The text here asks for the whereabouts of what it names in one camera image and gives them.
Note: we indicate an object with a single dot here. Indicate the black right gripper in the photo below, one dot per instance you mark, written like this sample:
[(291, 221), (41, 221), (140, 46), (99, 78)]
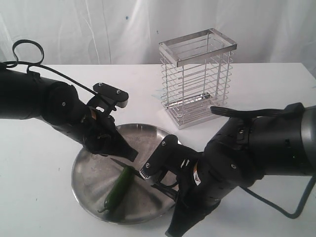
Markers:
[(199, 176)]

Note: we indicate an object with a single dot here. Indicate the round stainless steel plate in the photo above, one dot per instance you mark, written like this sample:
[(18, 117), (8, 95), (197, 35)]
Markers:
[(93, 177)]

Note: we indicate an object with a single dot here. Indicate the green chili pepper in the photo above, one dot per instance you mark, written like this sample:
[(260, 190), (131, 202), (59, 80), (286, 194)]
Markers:
[(119, 190)]

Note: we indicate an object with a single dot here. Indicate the metal wire utensil rack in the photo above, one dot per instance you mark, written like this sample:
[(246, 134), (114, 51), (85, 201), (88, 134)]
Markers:
[(196, 72)]

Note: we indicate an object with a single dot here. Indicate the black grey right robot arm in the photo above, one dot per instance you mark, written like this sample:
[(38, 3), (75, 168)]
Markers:
[(249, 146)]

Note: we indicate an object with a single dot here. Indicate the black knife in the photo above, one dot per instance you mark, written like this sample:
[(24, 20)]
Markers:
[(167, 190)]

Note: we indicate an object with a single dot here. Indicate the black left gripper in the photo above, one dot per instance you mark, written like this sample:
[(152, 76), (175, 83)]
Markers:
[(98, 134)]

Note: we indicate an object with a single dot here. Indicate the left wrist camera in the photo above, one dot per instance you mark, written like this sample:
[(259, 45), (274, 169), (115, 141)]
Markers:
[(108, 97)]

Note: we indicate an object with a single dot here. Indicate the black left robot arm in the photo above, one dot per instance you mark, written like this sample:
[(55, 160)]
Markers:
[(28, 95)]

